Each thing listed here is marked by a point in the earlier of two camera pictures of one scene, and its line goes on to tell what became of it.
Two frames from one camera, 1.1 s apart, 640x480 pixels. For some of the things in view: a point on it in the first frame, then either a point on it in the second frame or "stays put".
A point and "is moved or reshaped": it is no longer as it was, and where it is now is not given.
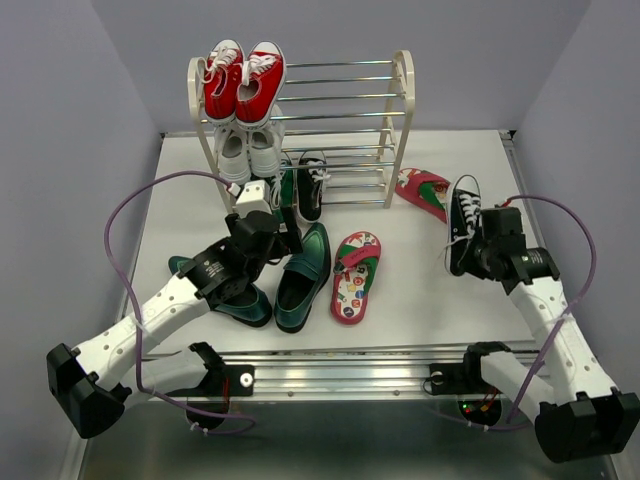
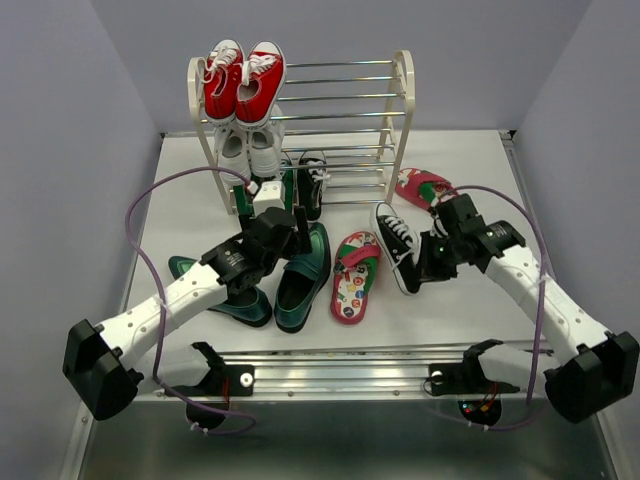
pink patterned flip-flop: (357, 257) stays put
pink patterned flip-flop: (425, 190) stays put
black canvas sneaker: (310, 185) stays put
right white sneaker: (265, 145) stays put
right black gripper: (480, 271) → (429, 271)
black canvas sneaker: (464, 209) is moved or reshaped
